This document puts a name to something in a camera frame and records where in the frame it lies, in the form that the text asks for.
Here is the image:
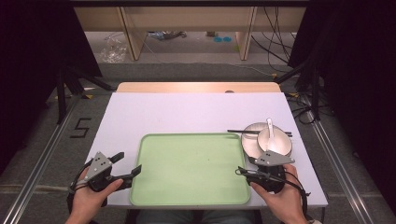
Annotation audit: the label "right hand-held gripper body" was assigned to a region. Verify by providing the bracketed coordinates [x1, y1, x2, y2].
[247, 151, 296, 194]

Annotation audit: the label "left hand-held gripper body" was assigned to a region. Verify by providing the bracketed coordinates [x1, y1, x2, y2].
[83, 151, 134, 193]

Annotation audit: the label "person's right hand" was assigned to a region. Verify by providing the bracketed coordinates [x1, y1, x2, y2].
[249, 163, 310, 224]

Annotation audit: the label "person's left hand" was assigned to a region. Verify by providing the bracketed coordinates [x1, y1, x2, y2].
[65, 167, 124, 224]

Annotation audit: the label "metal bowl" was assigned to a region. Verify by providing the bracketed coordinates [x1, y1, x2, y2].
[240, 121, 273, 160]

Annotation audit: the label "black chopstick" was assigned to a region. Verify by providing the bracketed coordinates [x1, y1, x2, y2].
[239, 131, 294, 138]
[226, 129, 293, 136]

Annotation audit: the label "white bowl with dark rim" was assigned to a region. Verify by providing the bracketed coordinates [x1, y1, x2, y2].
[256, 126, 293, 159]

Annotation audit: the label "white ceramic spoon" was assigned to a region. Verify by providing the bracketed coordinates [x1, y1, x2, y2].
[265, 118, 277, 154]

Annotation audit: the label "light green plastic tray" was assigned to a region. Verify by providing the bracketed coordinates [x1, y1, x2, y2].
[129, 133, 252, 207]

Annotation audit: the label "white table cover board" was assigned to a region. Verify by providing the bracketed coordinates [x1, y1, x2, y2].
[84, 91, 329, 210]

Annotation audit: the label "black metal stand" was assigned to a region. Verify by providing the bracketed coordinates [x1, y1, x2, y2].
[55, 60, 116, 126]
[273, 57, 323, 123]

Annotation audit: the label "clear plastic bag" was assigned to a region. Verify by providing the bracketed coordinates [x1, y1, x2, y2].
[98, 31, 129, 64]

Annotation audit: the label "black curtain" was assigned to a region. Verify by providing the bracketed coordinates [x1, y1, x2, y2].
[287, 0, 396, 217]
[0, 0, 105, 175]

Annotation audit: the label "grey and blue clutter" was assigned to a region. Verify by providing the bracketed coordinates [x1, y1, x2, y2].
[147, 30, 189, 41]

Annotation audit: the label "light wooden desk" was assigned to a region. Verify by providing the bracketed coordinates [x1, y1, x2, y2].
[73, 5, 308, 63]

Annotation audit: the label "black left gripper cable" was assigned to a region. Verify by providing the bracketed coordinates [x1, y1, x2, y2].
[66, 158, 95, 214]

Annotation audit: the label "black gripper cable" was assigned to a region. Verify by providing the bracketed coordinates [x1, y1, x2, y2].
[66, 158, 95, 214]
[235, 168, 312, 220]

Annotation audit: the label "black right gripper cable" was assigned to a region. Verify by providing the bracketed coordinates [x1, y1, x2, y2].
[235, 168, 312, 220]

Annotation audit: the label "aluminium floor rail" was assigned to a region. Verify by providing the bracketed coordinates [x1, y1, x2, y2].
[1, 95, 80, 224]
[301, 92, 376, 224]

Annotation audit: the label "black floor cables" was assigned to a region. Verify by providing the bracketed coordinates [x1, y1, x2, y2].
[285, 92, 335, 126]

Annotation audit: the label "black hanging cables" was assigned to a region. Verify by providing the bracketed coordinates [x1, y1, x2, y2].
[249, 6, 297, 75]

